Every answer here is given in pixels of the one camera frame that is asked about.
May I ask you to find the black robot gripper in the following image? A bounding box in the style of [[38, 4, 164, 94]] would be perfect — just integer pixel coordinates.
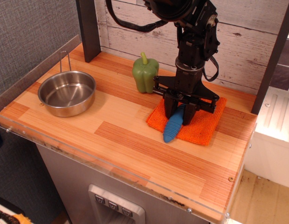
[[153, 57, 220, 126]]

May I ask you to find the blue handled metal spoon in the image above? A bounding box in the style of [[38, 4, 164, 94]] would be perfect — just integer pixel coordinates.
[[163, 104, 186, 143]]

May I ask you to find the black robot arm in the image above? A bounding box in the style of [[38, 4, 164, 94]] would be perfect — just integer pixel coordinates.
[[144, 0, 220, 126]]

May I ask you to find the stainless steel pot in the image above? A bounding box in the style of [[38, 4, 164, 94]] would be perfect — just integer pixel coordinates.
[[38, 61, 96, 117]]

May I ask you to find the orange knitted cloth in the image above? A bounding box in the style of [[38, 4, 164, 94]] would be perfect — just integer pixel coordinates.
[[146, 98, 227, 146]]

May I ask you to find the green toy bell pepper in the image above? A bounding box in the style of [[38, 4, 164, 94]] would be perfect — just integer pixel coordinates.
[[132, 52, 159, 93]]

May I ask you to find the white toy sink unit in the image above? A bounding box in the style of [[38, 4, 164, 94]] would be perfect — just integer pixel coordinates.
[[244, 87, 289, 187]]

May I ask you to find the silver dispenser button panel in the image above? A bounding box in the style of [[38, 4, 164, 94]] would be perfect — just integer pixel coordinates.
[[88, 184, 146, 224]]

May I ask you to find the grey toy kitchen cabinet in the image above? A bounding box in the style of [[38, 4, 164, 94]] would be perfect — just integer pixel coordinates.
[[37, 145, 208, 224]]

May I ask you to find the clear acrylic edge guard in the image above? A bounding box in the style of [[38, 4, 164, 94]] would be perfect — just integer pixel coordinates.
[[0, 108, 256, 224]]

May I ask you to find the orange yellow object bottom left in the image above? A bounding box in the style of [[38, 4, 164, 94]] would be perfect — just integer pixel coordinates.
[[13, 214, 32, 224]]

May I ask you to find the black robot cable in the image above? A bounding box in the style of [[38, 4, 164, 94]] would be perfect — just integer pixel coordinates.
[[104, 0, 220, 82]]

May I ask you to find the dark left upright post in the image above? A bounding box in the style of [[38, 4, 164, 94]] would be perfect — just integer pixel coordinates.
[[76, 0, 101, 63]]

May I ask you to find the dark upright post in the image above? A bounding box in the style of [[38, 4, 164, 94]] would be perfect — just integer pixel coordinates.
[[76, 0, 101, 63], [251, 4, 289, 115]]

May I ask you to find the dark right upright post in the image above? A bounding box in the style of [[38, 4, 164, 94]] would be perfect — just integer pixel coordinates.
[[251, 4, 289, 115]]

